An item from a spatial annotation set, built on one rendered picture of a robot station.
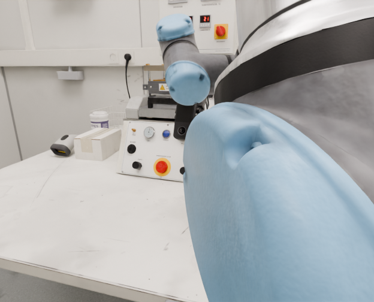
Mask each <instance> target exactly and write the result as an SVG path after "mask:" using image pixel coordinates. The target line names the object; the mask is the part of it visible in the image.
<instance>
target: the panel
mask: <svg viewBox="0 0 374 302"><path fill-rule="evenodd" d="M148 126H151V127H153V128H154V129H155V131H156V134H155V136H154V137H153V138H151V139H148V138H146V137H145V136H144V130H145V128H147V127H148ZM164 131H169V133H170V135H169V136H168V137H164V136H163V132H164ZM173 132H174V123H159V122H141V121H131V120H129V121H128V127H127V132H126V139H125V147H124V151H123V159H122V166H121V171H120V173H121V174H130V175H135V176H144V177H153V178H158V179H167V180H175V181H180V182H183V175H182V174H180V168H181V167H184V164H183V149H184V143H185V142H184V141H180V140H177V139H175V138H174V137H173ZM131 144H132V145H134V147H135V150H134V152H132V153H129V152H128V151H127V147H128V146H129V145H131ZM134 161H137V162H140V163H141V164H142V167H141V168H139V169H134V168H133V167H132V163H133V162H134ZM159 161H164V162H166V163H167V165H168V168H167V171H166V172H164V173H159V172H157V170H156V164H157V163H158V162H159Z"/></svg>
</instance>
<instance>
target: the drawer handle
mask: <svg viewBox="0 0 374 302"><path fill-rule="evenodd" d="M147 104H148V108H153V104H168V105H177V102H176V101H175V100H174V99H173V98H172V97H171V96H149V97H148V100H147Z"/></svg>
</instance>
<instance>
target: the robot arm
mask: <svg viewBox="0 0 374 302"><path fill-rule="evenodd" d="M236 16H237V32H238V41H239V46H238V48H237V50H236V54H235V55H213V54H205V53H200V52H199V50H198V47H197V44H196V42H195V35H194V32H195V30H194V29H193V25H192V20H191V18H190V17H189V16H187V15H185V14H171V15H168V16H165V17H163V18H162V19H161V20H160V21H159V22H158V23H157V24H156V33H157V36H158V39H157V40H158V41H159V45H160V48H161V53H162V60H163V63H164V69H165V81H166V84H167V86H168V90H169V93H170V95H171V97H172V98H173V99H174V100H175V101H176V102H177V107H176V111H175V114H176V115H175V117H174V118H175V122H174V132H173V137H174V138H175V139H177V140H184V141H185V143H184V149H183V164H184V168H185V172H184V174H183V187H184V194H185V205H186V213H187V218H188V224H189V230H190V234H191V240H192V245H193V248H194V253H195V258H196V261H197V265H198V269H199V272H200V276H201V280H202V283H203V286H204V290H205V292H206V295H207V299H208V301H209V302H374V0H236ZM208 95H214V104H215V105H214V106H213V107H211V108H210V109H208V108H209V97H208ZM205 105H206V109H207V110H205V108H204V106H205Z"/></svg>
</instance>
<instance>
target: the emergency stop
mask: <svg viewBox="0 0 374 302"><path fill-rule="evenodd" d="M167 168H168V165H167V163H166V162H164V161H159V162H158V163H157V164H156V170H157V172H159V173H164V172H166V171H167Z"/></svg>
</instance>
